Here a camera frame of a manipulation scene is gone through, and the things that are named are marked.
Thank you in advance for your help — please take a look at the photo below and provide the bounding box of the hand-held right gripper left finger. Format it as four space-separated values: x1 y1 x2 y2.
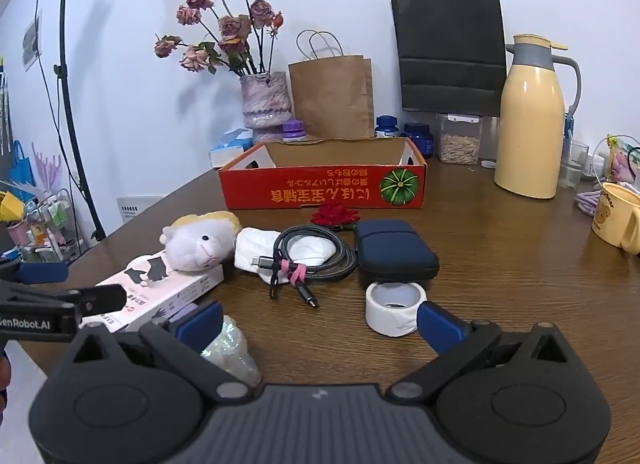
59 301 251 402

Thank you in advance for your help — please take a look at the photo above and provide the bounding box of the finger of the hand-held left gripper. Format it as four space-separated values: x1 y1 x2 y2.
0 259 69 286
75 284 127 317

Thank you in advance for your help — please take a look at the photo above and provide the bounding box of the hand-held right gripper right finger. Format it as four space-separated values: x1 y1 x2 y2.
385 301 576 405

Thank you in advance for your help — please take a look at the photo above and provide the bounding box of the iridescent plastic bag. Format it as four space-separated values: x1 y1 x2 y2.
200 315 262 387

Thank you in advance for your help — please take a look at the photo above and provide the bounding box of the pink printed box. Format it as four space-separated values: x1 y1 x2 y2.
80 251 224 334

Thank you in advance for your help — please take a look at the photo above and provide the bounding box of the white plush sheep toy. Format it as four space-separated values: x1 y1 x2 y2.
161 211 243 272

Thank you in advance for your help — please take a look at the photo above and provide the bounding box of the white cloth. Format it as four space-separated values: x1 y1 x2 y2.
235 227 337 286

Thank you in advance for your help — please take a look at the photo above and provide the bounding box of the black braided cable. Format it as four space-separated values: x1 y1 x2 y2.
259 224 358 310

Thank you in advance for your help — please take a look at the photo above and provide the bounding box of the red crochet flower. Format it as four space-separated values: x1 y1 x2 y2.
311 203 361 227

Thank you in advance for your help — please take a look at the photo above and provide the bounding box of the red cardboard box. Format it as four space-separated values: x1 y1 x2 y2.
218 137 427 211

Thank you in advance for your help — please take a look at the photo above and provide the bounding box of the yellow cup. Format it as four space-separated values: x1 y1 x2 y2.
591 181 640 256

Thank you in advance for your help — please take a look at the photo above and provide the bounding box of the clear glass cup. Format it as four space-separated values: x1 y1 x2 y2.
559 139 591 189

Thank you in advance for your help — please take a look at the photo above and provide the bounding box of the white tape roll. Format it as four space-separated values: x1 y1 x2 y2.
365 281 428 337

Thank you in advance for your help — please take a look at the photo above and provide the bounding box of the navy zipper case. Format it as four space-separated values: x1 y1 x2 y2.
355 219 440 282

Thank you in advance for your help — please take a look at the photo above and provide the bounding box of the blue gift bag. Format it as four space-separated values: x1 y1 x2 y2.
9 140 37 187

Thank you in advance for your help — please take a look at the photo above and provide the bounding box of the blue tissue box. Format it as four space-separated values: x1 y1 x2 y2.
210 128 254 168

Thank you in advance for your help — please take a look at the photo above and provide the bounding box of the clear grain container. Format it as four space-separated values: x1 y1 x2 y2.
436 113 483 165

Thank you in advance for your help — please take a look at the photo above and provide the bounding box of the dark blue jar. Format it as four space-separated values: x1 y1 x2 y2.
402 123 434 157

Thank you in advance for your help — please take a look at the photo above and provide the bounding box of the yellow thermos jug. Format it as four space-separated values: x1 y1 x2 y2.
494 34 583 199

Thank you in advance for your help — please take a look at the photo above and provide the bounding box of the purple marbled vase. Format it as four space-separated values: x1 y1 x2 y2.
240 71 293 144

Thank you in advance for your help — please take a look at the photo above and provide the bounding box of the pink snack bag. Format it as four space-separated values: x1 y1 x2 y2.
602 134 640 187

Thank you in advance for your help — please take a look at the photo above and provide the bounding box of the black light stand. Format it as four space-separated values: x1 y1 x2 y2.
50 0 107 241

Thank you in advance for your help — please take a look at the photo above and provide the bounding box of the brown paper bag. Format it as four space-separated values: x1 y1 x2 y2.
288 30 375 139

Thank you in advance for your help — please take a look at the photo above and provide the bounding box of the black paper bag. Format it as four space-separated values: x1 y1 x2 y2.
390 0 508 115

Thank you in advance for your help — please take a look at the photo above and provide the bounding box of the dried pink rose bouquet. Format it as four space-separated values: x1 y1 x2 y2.
154 0 285 76

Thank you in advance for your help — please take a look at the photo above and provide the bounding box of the white wire rack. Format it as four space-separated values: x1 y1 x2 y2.
20 187 88 265

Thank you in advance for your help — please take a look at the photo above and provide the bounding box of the purple coiled cable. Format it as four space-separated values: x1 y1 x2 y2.
575 184 603 217

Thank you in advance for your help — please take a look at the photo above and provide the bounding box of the wall photo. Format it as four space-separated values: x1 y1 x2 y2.
21 17 43 70

